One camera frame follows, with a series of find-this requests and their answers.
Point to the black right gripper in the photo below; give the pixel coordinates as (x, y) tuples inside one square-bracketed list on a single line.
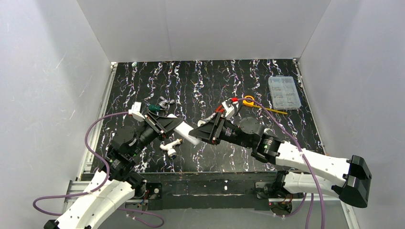
[(217, 128)]

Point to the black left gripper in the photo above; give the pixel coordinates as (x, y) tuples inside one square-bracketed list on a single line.
[(156, 125)]

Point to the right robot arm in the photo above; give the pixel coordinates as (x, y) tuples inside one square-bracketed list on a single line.
[(349, 179)]

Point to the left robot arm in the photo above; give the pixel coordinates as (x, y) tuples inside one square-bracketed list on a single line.
[(117, 182)]

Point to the white plastic valve fitting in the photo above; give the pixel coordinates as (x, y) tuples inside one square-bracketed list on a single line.
[(170, 148)]

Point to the yellow tape measure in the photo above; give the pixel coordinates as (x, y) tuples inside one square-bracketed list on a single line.
[(249, 101)]

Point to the clear plastic screw box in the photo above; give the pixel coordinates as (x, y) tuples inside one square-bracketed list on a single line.
[(283, 91)]

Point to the green handled screwdriver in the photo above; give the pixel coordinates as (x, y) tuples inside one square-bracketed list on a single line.
[(154, 108)]

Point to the red handled ratchet wrench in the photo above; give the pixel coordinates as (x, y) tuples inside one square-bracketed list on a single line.
[(219, 109)]

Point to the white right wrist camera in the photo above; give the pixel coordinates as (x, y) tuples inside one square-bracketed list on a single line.
[(229, 107)]

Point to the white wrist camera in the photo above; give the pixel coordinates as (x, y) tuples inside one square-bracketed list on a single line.
[(136, 112), (229, 107)]

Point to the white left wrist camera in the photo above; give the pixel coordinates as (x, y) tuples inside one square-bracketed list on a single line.
[(136, 112)]

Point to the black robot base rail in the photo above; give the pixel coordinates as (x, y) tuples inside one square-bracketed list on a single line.
[(214, 190)]

